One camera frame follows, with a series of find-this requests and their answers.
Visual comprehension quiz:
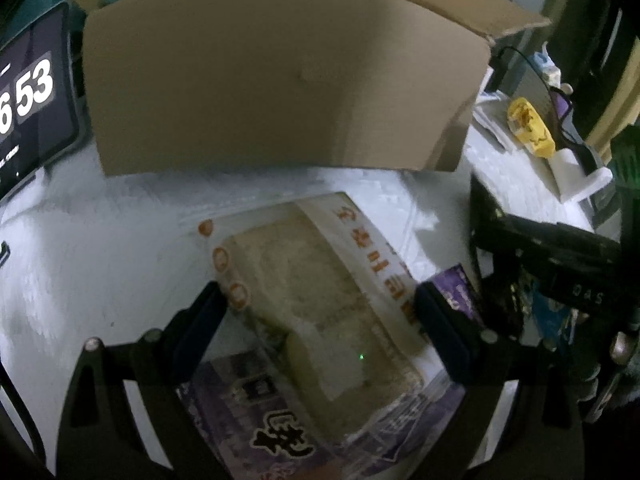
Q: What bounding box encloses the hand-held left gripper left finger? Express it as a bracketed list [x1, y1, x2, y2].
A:
[55, 281, 232, 480]

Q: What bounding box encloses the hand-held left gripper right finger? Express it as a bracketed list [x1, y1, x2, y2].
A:
[413, 281, 584, 480]

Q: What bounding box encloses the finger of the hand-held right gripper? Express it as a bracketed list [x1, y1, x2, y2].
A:
[470, 175, 622, 262]

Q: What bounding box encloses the orange sliced bread bag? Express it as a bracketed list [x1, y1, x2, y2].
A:
[197, 191, 453, 411]

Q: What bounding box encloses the purple snack box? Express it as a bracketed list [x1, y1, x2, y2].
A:
[174, 264, 483, 480]

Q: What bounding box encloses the cardboard box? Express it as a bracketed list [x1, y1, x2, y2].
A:
[64, 0, 552, 178]

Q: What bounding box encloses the blue cartoon snack packet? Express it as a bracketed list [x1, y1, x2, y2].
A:
[529, 282, 573, 343]

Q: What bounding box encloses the yellow tissue packet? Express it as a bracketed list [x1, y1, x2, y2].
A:
[507, 97, 557, 157]

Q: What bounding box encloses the tablet with clock display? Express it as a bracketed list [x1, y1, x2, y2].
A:
[0, 2, 82, 202]

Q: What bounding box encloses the black cable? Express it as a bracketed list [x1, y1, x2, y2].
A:
[492, 46, 593, 147]

